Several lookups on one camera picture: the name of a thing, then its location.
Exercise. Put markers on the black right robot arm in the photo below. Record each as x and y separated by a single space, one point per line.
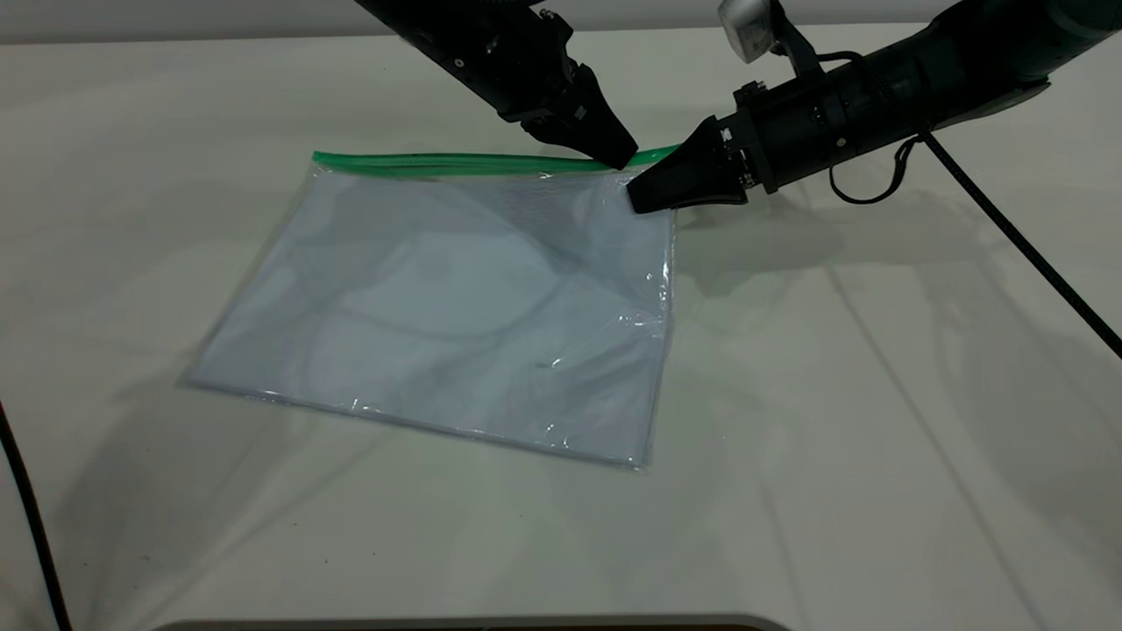
964 61

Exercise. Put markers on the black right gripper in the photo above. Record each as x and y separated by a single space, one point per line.
789 131

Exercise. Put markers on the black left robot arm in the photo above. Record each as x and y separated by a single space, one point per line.
412 22

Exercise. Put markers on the clear plastic zip bag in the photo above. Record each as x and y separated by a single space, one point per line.
438 164

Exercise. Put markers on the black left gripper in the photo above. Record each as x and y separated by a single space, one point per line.
526 70

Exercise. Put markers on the white table cloth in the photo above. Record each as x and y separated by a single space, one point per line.
877 438

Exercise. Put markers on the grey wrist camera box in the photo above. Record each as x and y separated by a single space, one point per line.
754 26

